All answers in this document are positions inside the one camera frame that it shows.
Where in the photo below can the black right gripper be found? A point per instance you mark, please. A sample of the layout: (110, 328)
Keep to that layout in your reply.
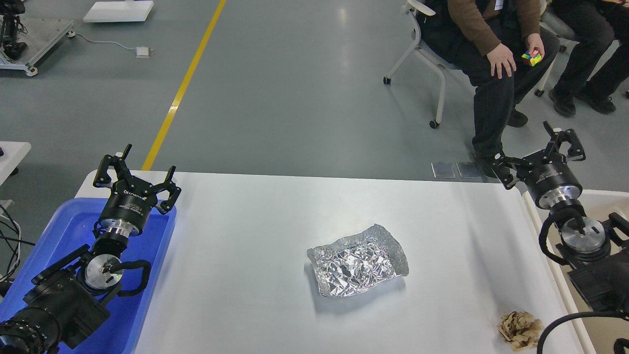
(550, 183)

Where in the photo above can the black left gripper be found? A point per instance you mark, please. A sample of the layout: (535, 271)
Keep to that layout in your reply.
(128, 207)

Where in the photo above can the colourful puzzle cube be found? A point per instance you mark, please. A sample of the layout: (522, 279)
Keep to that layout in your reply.
(531, 58)

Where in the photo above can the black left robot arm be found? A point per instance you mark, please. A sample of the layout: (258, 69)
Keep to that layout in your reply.
(68, 302)

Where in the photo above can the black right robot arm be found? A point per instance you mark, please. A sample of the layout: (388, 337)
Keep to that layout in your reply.
(596, 255)

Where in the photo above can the wheeled robot base platform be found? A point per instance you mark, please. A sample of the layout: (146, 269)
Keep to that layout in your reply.
(24, 41)

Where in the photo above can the person's right hand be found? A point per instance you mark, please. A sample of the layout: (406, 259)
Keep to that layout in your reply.
(501, 62)

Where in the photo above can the person's left hand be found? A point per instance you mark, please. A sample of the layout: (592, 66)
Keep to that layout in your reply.
(534, 44)

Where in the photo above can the blue plastic bin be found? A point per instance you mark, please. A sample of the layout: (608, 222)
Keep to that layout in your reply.
(70, 228)

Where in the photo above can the right floor metal plate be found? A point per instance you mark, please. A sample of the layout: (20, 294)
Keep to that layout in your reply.
(468, 170)

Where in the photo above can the floor metal plate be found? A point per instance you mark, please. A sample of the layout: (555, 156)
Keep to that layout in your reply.
(468, 170)
(443, 170)

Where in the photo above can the left floor metal plate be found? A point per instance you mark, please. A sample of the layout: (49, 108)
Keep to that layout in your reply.
(443, 170)

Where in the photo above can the person in brown sweater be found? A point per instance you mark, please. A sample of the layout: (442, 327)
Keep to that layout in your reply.
(462, 32)

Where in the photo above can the white side table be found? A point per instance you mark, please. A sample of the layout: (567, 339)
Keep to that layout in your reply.
(13, 154)

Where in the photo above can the white floor power box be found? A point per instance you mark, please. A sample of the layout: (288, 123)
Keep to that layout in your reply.
(142, 52)

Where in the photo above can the crumpled brown paper ball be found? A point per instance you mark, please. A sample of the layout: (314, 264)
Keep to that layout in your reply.
(520, 330)

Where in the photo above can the white flat board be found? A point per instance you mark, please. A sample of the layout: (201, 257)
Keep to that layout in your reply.
(119, 11)

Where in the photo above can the white office chair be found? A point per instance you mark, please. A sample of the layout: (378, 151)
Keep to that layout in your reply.
(418, 48)

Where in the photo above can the crumpled aluminium foil sheet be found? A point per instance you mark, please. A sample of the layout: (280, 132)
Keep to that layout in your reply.
(355, 264)

